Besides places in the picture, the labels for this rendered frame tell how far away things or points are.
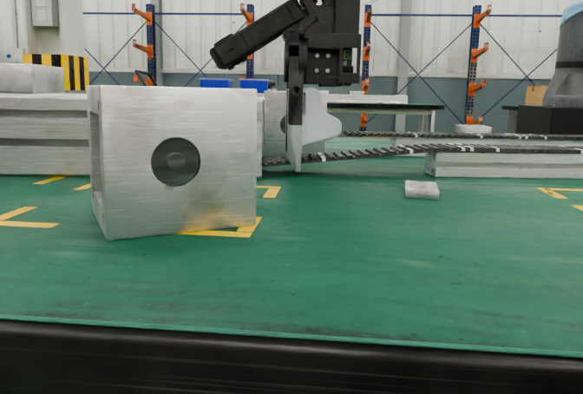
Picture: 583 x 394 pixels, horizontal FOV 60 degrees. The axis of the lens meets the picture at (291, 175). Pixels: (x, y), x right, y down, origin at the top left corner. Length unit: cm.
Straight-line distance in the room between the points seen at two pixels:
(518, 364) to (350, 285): 8
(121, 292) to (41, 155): 35
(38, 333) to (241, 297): 8
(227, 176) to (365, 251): 11
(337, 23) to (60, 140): 32
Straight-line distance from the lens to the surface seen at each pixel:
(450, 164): 61
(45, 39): 410
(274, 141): 73
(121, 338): 22
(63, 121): 57
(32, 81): 79
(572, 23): 128
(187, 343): 21
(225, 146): 34
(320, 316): 22
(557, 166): 67
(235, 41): 57
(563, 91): 126
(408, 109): 539
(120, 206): 33
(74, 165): 58
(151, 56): 846
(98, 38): 928
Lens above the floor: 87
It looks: 9 degrees down
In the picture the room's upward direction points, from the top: 1 degrees clockwise
